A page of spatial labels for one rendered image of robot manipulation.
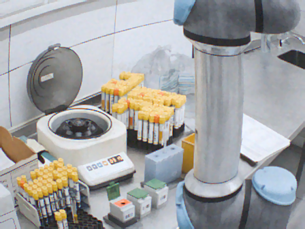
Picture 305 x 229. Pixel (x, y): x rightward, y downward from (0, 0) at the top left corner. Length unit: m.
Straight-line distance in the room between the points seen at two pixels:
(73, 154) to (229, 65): 0.66
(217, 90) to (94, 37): 1.01
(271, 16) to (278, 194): 0.36
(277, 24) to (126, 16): 1.17
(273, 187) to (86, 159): 0.63
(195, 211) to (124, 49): 1.08
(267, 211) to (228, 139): 0.20
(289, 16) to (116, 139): 0.80
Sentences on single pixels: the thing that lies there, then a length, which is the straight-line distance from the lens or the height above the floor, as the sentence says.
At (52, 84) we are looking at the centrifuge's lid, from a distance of 1.57.
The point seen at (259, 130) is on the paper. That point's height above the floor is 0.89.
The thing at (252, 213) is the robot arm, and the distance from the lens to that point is 0.90.
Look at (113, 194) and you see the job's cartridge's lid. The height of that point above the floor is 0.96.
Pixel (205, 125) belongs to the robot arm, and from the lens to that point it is 0.81.
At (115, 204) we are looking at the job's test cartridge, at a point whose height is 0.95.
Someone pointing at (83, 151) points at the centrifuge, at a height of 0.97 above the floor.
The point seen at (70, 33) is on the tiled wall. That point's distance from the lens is 1.64.
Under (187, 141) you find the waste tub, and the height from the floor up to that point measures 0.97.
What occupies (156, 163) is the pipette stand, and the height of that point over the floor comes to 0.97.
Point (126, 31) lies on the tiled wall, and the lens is 1.85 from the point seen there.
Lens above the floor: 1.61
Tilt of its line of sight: 25 degrees down
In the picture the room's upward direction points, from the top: 3 degrees clockwise
